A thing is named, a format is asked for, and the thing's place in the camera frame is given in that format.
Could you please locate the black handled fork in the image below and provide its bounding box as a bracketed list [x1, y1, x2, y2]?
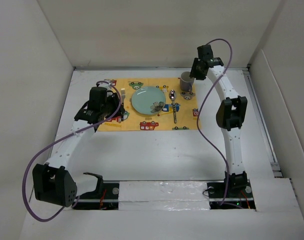
[120, 88, 126, 106]

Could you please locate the white lavender cup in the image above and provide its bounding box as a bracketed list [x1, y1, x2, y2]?
[179, 71, 195, 92]

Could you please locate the light green floral plate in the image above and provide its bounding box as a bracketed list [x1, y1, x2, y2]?
[131, 86, 166, 115]

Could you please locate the silver spoon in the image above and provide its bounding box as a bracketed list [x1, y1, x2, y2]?
[169, 89, 177, 124]

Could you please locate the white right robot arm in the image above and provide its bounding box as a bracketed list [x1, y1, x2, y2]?
[190, 44, 248, 197]

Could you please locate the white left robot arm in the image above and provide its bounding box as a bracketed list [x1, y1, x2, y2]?
[32, 86, 124, 207]

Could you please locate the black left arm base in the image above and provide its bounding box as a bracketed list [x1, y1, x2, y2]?
[71, 180, 120, 211]

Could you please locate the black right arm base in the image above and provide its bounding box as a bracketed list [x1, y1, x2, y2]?
[202, 176, 256, 210]

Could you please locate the aluminium table edge rail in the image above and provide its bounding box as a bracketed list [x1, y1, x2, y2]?
[242, 70, 283, 178]

